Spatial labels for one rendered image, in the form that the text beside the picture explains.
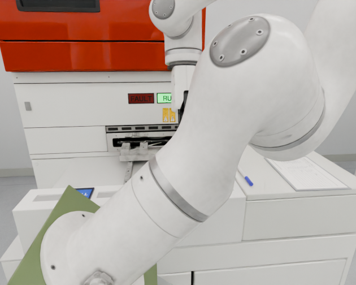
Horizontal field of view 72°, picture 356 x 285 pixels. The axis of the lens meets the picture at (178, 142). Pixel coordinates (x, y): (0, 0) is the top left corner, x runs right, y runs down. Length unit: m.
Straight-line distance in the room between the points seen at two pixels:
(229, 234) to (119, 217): 0.41
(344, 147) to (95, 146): 3.10
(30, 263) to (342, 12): 0.50
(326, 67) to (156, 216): 0.30
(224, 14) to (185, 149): 2.47
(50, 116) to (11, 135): 1.89
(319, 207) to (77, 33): 1.02
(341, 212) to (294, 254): 0.17
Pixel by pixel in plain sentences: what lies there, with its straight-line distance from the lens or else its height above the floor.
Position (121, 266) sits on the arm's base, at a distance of 0.37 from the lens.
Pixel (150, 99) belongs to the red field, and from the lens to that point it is 1.14.
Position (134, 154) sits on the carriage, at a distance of 1.08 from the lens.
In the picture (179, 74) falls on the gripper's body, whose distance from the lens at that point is 0.53.
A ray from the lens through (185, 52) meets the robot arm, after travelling 0.55.
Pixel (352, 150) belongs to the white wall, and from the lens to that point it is 3.78.
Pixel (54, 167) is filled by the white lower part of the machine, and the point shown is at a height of 0.78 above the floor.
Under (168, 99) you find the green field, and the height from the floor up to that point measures 1.09.
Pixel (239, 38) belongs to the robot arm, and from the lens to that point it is 0.27.
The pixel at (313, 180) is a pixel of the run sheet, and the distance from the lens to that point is 0.77.
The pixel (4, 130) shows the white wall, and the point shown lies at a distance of 3.13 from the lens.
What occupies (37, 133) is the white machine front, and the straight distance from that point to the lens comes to 1.30.
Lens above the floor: 1.30
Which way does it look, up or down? 20 degrees down
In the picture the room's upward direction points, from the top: straight up
